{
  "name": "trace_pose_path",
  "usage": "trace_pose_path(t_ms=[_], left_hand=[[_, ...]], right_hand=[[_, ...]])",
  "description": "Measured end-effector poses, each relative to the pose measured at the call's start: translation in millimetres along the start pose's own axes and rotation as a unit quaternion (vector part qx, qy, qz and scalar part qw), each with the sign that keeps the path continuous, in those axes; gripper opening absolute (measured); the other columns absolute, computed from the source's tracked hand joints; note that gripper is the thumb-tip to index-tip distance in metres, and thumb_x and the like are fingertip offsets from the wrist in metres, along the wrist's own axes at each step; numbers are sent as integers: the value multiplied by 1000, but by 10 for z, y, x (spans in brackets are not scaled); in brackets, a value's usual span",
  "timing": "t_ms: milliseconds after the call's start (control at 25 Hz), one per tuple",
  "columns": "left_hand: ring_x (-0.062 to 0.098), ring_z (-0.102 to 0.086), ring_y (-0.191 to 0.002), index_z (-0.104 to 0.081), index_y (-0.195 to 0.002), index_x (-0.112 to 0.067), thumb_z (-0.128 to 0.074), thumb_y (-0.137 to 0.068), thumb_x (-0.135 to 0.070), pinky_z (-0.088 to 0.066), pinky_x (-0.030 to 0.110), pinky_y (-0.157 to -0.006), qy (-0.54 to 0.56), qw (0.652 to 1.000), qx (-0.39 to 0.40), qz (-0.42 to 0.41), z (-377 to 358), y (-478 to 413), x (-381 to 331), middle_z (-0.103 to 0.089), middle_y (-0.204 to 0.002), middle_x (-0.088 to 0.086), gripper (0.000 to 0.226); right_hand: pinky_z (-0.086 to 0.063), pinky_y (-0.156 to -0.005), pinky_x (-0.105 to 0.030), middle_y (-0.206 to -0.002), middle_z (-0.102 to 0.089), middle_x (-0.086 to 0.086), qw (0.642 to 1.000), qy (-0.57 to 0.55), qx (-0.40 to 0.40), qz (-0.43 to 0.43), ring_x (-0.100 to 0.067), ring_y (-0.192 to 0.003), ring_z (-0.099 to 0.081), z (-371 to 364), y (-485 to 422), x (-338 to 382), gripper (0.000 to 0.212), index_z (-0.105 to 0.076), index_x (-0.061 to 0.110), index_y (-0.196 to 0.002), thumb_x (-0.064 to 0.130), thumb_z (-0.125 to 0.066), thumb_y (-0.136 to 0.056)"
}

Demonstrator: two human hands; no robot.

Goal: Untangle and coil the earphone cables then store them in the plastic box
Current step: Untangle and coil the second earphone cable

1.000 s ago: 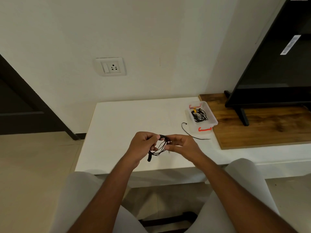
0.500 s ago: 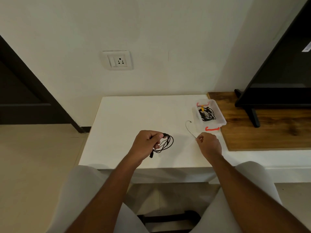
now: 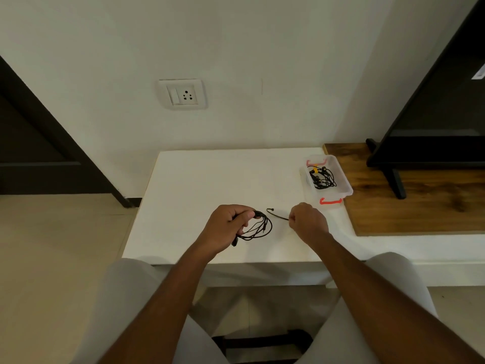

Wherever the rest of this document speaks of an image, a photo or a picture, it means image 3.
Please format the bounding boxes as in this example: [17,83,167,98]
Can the person's left hand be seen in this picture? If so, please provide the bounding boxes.
[197,204,257,257]

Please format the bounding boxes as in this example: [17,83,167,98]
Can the white wall socket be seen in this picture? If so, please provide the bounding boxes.
[158,78,208,110]

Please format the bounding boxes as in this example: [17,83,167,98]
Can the black earphones with yellow tie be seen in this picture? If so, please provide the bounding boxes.
[307,165,338,191]

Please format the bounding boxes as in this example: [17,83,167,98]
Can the person's right forearm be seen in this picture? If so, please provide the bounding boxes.
[312,233,485,364]

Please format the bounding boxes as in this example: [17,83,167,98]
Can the clear box with red clips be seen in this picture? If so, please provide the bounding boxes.
[301,154,354,207]

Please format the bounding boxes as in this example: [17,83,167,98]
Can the wooden cabinet top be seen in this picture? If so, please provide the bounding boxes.
[322,143,485,237]

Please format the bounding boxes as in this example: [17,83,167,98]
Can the black door frame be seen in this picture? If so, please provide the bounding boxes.
[0,56,143,208]

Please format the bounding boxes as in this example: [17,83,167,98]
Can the black television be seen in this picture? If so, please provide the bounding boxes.
[365,0,485,200]

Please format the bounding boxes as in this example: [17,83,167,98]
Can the dark brown door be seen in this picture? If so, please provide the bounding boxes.
[0,96,114,195]

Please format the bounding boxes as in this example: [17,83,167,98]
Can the person's left forearm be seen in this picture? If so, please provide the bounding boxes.
[98,242,219,364]

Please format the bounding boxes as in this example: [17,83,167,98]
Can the black stool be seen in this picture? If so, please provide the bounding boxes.
[212,329,314,357]

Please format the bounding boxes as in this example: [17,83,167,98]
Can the person's right hand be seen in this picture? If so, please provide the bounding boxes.
[287,202,331,248]

